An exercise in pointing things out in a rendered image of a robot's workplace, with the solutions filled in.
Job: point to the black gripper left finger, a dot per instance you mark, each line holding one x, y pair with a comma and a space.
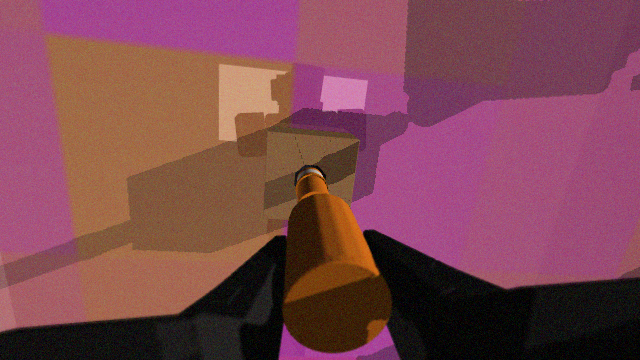
240, 319

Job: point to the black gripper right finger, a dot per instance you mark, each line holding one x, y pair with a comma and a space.
442, 313

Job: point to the brown rectangular block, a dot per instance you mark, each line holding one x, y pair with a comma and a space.
290, 150

